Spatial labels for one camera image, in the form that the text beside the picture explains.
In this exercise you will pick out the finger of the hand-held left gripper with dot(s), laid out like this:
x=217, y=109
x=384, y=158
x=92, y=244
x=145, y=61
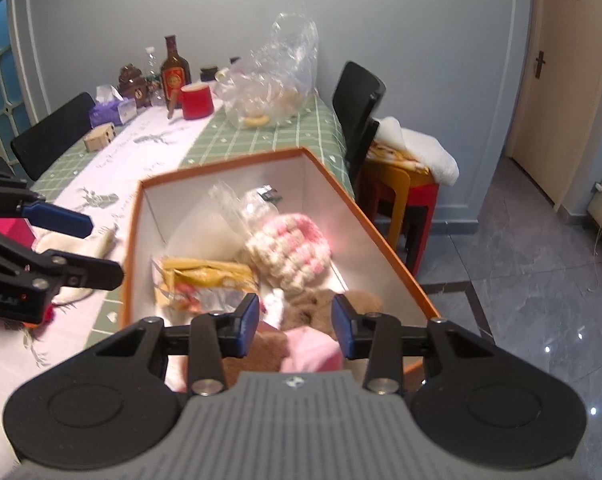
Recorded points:
x=81, y=271
x=56, y=217

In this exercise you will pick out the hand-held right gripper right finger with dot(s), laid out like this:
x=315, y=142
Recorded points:
x=342, y=327

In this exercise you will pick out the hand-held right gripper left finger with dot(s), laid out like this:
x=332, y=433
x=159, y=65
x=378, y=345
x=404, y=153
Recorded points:
x=248, y=325

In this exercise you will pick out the white lace cloth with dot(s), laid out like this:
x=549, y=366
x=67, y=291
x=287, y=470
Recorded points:
x=275, y=307

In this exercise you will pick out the brown furry plush toy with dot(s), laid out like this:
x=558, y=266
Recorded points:
x=313, y=307

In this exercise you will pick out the pink cloth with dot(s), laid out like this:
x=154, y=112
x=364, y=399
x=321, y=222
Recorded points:
x=311, y=350

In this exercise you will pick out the yellow snack packet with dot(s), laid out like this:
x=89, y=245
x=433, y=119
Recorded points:
x=206, y=270

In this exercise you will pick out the pink and cream crochet piece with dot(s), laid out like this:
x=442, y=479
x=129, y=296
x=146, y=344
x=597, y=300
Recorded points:
x=291, y=250

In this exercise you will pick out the clear plastic wrapper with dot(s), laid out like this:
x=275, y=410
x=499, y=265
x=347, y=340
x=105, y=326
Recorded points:
x=231, y=205

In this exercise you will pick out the orange cardboard box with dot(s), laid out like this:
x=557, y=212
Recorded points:
x=191, y=200

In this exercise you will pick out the red box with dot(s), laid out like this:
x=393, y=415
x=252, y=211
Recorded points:
x=16, y=232

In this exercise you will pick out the small wooden box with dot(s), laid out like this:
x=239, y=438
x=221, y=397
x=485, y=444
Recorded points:
x=100, y=138

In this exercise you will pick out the purple tissue box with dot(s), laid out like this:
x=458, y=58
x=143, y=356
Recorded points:
x=111, y=112

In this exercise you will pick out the white printed table runner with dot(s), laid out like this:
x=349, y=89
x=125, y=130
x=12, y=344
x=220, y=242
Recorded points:
x=146, y=125

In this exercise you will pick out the orange and red stool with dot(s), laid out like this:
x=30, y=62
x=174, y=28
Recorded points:
x=411, y=210

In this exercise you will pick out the brown ceramic jar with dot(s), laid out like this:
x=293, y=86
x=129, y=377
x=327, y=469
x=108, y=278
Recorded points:
x=132, y=80

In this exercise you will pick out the glass panel door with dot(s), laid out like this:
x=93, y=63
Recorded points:
x=1, y=60

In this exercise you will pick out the yellow patterned cloth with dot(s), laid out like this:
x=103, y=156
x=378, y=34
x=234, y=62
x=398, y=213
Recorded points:
x=396, y=155

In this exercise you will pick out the clear plastic water bottle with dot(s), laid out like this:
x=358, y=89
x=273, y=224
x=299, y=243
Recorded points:
x=151, y=62

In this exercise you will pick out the brown liquor bottle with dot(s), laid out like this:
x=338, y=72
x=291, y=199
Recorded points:
x=173, y=72

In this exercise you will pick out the green checked tablecloth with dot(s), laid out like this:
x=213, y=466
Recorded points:
x=261, y=135

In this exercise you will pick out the black jar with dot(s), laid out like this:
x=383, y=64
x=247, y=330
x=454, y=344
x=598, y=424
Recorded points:
x=209, y=74

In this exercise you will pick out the small cream bottle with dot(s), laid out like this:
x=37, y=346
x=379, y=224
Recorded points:
x=223, y=75

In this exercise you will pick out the bread in bag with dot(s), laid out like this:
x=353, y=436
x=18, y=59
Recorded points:
x=271, y=105

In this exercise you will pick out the clear plastic bag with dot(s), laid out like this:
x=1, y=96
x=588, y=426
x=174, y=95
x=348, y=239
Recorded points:
x=291, y=45

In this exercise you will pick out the beige wooden door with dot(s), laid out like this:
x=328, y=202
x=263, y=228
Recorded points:
x=556, y=125

